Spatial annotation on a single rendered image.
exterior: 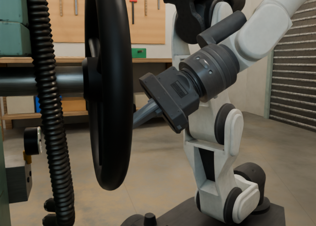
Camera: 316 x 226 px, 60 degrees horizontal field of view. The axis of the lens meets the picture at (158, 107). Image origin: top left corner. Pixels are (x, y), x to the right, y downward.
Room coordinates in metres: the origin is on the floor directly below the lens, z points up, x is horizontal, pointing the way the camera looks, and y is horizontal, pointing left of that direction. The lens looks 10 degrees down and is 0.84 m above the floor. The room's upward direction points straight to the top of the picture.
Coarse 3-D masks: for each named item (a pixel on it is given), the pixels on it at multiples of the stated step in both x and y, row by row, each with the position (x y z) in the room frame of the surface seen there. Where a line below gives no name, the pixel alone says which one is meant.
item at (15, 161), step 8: (8, 160) 0.57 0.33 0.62; (16, 160) 0.57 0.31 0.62; (8, 168) 0.53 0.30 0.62; (16, 168) 0.53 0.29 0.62; (24, 168) 0.54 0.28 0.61; (8, 176) 0.53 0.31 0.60; (16, 176) 0.53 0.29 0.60; (24, 176) 0.54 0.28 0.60; (8, 184) 0.53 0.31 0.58; (16, 184) 0.53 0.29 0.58; (24, 184) 0.54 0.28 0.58; (8, 192) 0.53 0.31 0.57; (16, 192) 0.53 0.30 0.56; (24, 192) 0.54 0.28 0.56; (8, 200) 0.53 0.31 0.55; (16, 200) 0.53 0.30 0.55; (24, 200) 0.54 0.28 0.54
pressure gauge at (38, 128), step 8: (32, 128) 0.58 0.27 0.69; (40, 128) 0.60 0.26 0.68; (24, 136) 0.55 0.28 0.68; (32, 136) 0.56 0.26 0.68; (40, 136) 0.61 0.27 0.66; (24, 144) 0.55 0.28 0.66; (32, 144) 0.55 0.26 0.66; (40, 144) 0.60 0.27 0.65; (24, 152) 0.57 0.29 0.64; (32, 152) 0.56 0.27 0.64; (40, 152) 0.58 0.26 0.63; (24, 160) 0.57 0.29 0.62
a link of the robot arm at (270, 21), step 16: (272, 0) 0.53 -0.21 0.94; (256, 16) 0.49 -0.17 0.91; (272, 16) 0.50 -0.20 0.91; (288, 16) 0.51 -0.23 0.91; (240, 32) 0.48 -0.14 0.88; (256, 32) 0.48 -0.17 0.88; (272, 32) 0.49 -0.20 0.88; (240, 48) 0.48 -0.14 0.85; (256, 48) 0.47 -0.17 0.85; (272, 48) 0.48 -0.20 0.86
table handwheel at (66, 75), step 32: (96, 0) 0.27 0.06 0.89; (96, 32) 0.46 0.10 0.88; (128, 32) 0.25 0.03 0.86; (96, 64) 0.35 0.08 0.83; (128, 64) 0.24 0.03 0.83; (0, 96) 0.33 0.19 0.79; (96, 96) 0.35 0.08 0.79; (128, 96) 0.24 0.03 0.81; (96, 128) 0.45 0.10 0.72; (128, 128) 0.24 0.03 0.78; (96, 160) 0.38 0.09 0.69; (128, 160) 0.26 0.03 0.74
